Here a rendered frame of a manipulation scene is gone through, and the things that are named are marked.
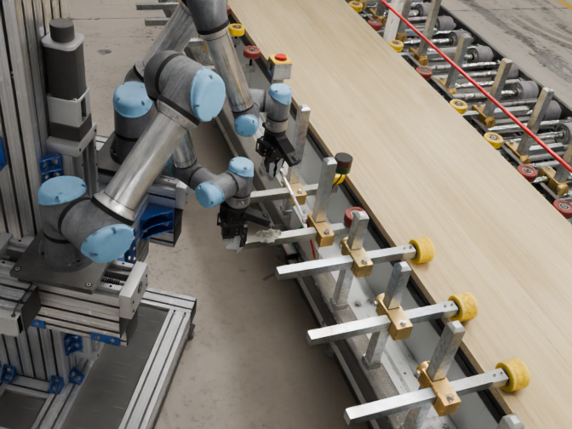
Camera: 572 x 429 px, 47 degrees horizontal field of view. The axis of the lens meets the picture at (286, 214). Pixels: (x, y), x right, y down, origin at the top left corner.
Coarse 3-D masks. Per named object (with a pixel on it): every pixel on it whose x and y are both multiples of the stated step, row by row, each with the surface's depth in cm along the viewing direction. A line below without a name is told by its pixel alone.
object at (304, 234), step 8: (336, 224) 227; (344, 224) 228; (288, 232) 221; (296, 232) 221; (304, 232) 222; (312, 232) 222; (336, 232) 226; (344, 232) 228; (248, 240) 215; (256, 240) 216; (280, 240) 219; (288, 240) 220; (296, 240) 222; (304, 240) 223; (248, 248) 216
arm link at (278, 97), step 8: (272, 88) 212; (280, 88) 212; (288, 88) 213; (272, 96) 212; (280, 96) 211; (288, 96) 212; (272, 104) 213; (280, 104) 212; (288, 104) 214; (272, 112) 215; (280, 112) 215; (288, 112) 217; (272, 120) 217; (280, 120) 216
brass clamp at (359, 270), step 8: (344, 240) 205; (344, 248) 204; (352, 256) 199; (360, 256) 199; (368, 256) 200; (352, 264) 200; (360, 264) 197; (368, 264) 197; (352, 272) 200; (360, 272) 198; (368, 272) 199
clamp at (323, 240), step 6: (312, 222) 225; (318, 222) 225; (324, 222) 226; (318, 228) 223; (324, 228) 223; (330, 228) 224; (318, 234) 222; (324, 234) 221; (330, 234) 221; (318, 240) 222; (324, 240) 221; (330, 240) 222; (318, 246) 223; (324, 246) 223
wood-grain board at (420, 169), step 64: (256, 0) 362; (320, 0) 374; (320, 64) 312; (384, 64) 321; (320, 128) 267; (384, 128) 274; (448, 128) 281; (384, 192) 238; (448, 192) 244; (512, 192) 249; (448, 256) 216; (512, 256) 220; (448, 320) 193; (512, 320) 197
